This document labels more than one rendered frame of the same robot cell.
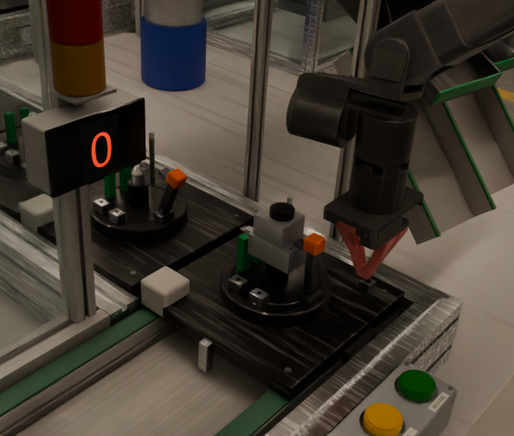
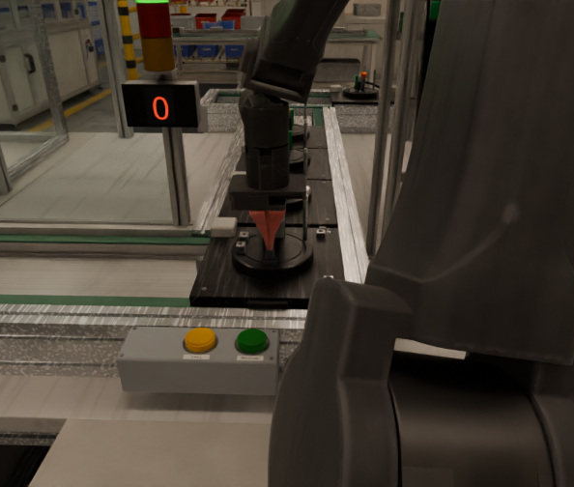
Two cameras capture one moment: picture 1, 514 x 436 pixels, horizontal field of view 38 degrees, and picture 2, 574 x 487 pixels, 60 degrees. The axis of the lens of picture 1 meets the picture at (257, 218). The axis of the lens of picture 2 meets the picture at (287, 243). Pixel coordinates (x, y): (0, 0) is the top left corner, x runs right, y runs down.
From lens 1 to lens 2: 73 cm
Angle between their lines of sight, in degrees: 46
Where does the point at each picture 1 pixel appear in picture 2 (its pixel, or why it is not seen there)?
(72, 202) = (167, 145)
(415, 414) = (225, 353)
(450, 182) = not seen: hidden behind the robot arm
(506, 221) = not seen: outside the picture
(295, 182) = not seen: hidden behind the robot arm
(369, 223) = (234, 187)
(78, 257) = (172, 183)
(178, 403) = (169, 286)
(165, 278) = (223, 221)
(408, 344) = (297, 325)
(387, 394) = (232, 334)
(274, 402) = (186, 303)
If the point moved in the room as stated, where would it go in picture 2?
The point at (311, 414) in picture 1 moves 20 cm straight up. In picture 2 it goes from (180, 314) to (163, 186)
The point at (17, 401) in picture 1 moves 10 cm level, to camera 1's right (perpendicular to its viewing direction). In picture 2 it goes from (110, 242) to (129, 263)
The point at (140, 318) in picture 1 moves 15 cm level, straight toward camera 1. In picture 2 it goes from (205, 241) to (137, 270)
